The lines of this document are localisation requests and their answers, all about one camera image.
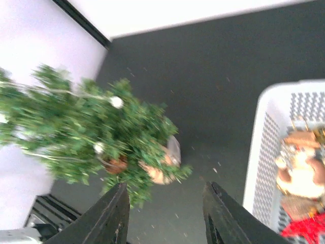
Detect wooden snowman ornament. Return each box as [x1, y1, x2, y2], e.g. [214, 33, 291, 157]
[275, 131, 324, 199]

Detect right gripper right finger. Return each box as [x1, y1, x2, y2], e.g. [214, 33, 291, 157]
[203, 182, 288, 244]

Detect left black frame post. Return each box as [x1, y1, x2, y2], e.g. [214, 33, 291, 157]
[52, 0, 111, 50]

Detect small green christmas tree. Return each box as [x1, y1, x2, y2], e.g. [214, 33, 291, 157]
[1, 65, 192, 206]

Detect white ball string lights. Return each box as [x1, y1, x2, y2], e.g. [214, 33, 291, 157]
[1, 81, 124, 163]

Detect dark brown pinecone ornament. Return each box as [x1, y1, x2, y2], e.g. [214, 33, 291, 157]
[103, 156, 127, 174]

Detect red star ornament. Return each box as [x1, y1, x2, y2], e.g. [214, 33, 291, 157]
[281, 214, 324, 243]

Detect white plastic perforated basket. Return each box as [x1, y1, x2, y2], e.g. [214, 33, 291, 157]
[243, 79, 324, 243]

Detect burlap bow ornament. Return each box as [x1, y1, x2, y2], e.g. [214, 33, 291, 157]
[280, 195, 319, 221]

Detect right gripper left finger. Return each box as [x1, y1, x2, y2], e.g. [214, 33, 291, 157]
[45, 183, 130, 244]

